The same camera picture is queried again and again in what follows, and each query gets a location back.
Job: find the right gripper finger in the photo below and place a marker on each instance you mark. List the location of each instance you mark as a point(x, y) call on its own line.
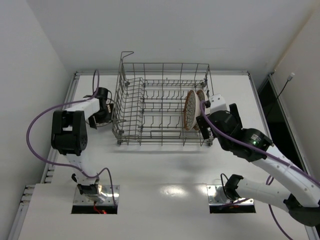
point(234, 111)
point(204, 127)

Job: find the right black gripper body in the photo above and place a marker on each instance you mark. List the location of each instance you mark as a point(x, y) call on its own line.
point(203, 127)

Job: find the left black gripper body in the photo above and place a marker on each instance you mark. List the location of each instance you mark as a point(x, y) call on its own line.
point(93, 121)

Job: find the floral plate brown rim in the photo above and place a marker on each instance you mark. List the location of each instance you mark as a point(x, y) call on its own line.
point(202, 97)
point(191, 110)

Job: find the white plate orange sunburst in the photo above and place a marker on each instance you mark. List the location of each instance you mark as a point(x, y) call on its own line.
point(104, 116)

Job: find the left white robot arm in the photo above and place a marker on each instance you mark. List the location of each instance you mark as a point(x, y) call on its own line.
point(69, 136)

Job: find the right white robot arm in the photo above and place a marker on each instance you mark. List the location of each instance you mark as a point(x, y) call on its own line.
point(299, 194)

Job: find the grey wire dish rack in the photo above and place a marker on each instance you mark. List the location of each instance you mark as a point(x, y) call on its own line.
point(149, 101)

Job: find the black wall cable white plug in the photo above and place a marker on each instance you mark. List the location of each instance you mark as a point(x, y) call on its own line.
point(289, 78)

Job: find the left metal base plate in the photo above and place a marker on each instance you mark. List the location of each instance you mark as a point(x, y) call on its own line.
point(104, 196)

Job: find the metal base plate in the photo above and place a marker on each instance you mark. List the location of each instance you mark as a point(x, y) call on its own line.
point(216, 197)
point(104, 196)

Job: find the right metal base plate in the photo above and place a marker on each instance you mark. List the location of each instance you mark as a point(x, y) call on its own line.
point(216, 197)

